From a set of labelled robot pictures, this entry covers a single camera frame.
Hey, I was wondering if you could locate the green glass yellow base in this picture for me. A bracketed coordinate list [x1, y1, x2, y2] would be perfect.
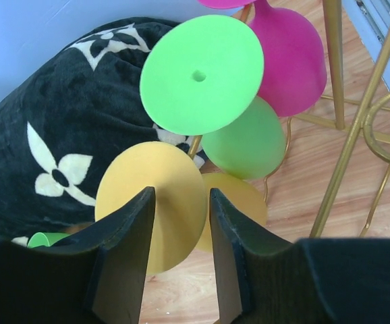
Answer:
[140, 15, 286, 179]

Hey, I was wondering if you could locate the pink base wine glass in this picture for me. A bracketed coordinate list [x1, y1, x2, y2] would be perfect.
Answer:
[198, 0, 254, 9]

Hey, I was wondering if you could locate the gold wire glass rack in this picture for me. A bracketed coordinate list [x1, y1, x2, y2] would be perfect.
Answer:
[188, 0, 390, 238]

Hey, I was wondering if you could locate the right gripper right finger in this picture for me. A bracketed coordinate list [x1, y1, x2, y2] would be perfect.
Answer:
[210, 188, 390, 323]

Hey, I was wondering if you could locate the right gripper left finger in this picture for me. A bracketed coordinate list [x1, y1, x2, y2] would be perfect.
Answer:
[0, 187, 155, 323]

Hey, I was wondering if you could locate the magenta glass green base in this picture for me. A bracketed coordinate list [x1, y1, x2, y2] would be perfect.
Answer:
[250, 1, 327, 117]

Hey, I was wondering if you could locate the light green wine glass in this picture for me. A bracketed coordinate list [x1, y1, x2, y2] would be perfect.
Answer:
[27, 232, 69, 248]

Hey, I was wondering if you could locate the yellow wine glass orange base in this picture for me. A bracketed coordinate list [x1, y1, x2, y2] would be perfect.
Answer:
[94, 142, 267, 275]

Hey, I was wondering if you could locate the black floral plush pillow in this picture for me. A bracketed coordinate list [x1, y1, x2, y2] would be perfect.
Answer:
[0, 17, 192, 245]

